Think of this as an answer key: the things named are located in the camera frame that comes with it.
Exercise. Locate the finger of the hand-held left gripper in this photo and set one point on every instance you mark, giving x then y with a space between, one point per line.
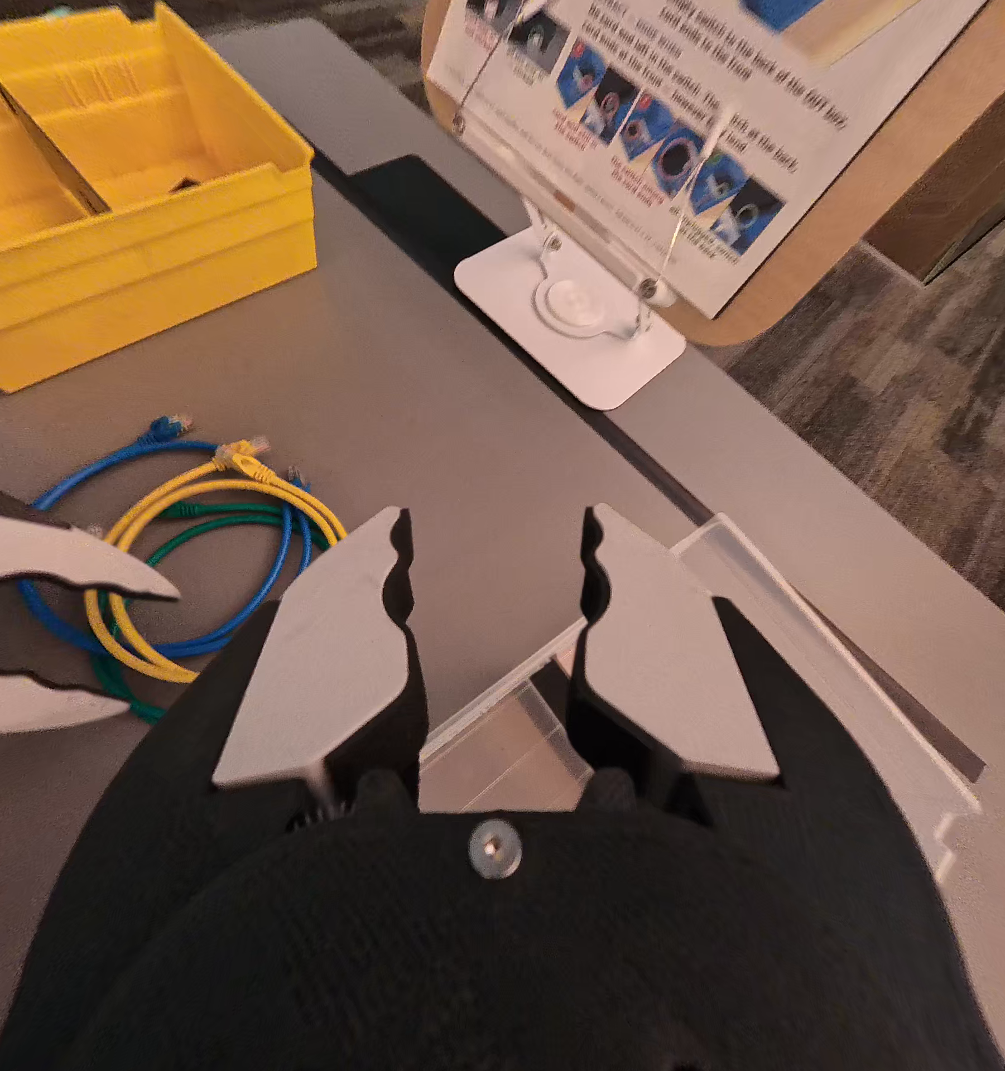
25 707
42 548

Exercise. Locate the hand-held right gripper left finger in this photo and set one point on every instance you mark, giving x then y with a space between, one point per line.
326 669

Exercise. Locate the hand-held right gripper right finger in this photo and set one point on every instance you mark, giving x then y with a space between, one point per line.
678 669

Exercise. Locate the yellow plastic bin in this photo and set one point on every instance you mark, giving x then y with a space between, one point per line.
176 251

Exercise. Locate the clear acrylic tray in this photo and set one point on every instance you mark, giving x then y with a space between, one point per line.
762 586

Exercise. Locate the white sheet stand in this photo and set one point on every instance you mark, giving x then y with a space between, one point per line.
603 360

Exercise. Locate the instruction sheet on stand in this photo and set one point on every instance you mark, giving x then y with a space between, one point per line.
912 167

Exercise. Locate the printed instruction sheet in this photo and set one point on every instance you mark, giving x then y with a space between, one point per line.
720 100

